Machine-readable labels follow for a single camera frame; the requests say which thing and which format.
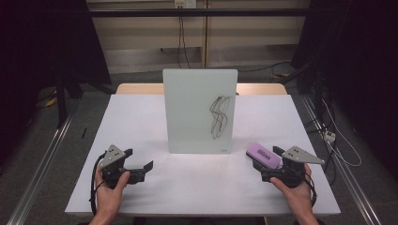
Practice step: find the person's right hand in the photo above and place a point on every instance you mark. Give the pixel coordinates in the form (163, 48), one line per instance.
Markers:
(298, 197)

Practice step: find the purple whiteboard eraser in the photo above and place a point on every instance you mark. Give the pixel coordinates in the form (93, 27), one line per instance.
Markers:
(263, 154)

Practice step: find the metal floor rail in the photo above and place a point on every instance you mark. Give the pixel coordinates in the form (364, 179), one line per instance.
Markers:
(347, 168)
(40, 168)

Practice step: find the white table cover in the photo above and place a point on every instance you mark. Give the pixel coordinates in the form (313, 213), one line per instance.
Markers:
(200, 184)

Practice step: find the black metal stand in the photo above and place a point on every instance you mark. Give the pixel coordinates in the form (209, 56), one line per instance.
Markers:
(61, 103)

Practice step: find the small whiteboard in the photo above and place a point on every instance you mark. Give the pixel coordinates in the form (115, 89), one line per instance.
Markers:
(191, 112)

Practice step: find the black curtain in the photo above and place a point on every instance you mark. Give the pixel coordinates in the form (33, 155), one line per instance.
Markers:
(47, 40)
(359, 62)

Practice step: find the small black floor object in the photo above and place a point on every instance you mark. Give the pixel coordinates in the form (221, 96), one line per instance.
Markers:
(84, 133)

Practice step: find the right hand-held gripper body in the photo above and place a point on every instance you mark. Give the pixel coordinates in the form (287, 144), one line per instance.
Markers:
(295, 170)

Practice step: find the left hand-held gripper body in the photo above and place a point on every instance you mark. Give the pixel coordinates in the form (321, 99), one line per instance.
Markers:
(112, 156)

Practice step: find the white power strip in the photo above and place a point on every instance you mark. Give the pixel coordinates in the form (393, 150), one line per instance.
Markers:
(329, 136)

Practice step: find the person's left hand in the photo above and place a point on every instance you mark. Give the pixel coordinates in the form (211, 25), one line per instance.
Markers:
(108, 197)

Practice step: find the white wall socket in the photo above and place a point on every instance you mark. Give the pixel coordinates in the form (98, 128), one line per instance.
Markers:
(185, 3)

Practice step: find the black horizontal bar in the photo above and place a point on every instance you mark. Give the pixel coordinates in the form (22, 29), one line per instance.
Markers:
(156, 12)

